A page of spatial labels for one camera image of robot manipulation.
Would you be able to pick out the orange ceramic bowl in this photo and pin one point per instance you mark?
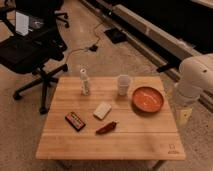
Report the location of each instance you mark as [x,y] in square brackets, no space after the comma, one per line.
[147,99]

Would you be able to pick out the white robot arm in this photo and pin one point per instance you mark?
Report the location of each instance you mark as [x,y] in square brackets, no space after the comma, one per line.
[196,76]

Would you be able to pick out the translucent plastic cup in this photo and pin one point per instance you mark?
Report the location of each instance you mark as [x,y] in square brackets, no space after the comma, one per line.
[123,83]

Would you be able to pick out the small clear bottle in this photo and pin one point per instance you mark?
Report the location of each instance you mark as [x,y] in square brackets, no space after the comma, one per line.
[85,82]

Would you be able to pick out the white soap bar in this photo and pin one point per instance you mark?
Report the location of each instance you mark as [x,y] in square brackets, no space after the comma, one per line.
[102,110]

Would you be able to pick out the black power adapter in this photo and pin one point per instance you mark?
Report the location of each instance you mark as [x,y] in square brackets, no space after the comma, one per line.
[93,48]

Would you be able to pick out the red chili pepper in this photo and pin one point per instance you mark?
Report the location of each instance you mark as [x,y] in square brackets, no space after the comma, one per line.
[107,128]

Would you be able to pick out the red black small box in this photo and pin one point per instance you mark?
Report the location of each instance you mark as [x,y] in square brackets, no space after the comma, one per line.
[74,120]

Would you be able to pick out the black floor mat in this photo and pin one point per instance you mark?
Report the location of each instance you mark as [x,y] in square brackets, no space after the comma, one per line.
[115,35]

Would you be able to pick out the black office chair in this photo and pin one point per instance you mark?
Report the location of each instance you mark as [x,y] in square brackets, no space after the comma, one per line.
[29,53]

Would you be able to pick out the white paper sheet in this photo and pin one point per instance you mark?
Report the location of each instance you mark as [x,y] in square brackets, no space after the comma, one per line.
[21,23]

